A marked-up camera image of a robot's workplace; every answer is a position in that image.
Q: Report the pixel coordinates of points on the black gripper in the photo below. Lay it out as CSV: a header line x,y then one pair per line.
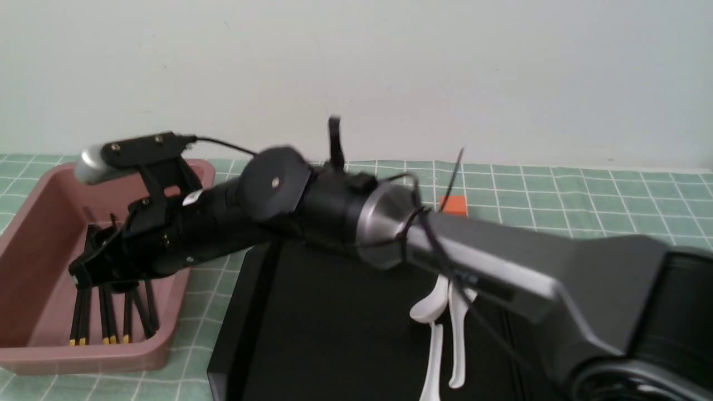
x,y
188,232

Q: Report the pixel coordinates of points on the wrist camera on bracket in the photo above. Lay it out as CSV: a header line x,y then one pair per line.
x,y
157,158

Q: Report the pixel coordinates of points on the white spoon right long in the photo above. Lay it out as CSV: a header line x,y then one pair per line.
x,y
458,308

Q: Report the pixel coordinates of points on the black plastic tray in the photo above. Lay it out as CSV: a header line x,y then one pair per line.
x,y
307,325

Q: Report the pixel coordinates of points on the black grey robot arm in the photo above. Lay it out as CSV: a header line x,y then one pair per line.
x,y
627,316

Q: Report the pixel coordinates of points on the green checkered tablecloth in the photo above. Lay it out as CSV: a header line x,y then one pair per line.
x,y
574,202

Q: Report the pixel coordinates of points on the white spoon middle curved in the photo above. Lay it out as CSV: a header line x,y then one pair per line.
x,y
431,307

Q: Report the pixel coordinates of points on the orange cube block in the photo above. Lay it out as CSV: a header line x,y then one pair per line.
x,y
454,205

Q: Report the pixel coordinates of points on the white spoon bottom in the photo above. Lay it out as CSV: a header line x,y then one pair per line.
x,y
431,384

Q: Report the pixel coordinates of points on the pink plastic bin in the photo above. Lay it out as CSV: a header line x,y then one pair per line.
x,y
38,294

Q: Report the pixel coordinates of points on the black chopstick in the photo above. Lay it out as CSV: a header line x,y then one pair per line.
x,y
110,320
85,317
141,308
127,317
151,306
75,331
104,317

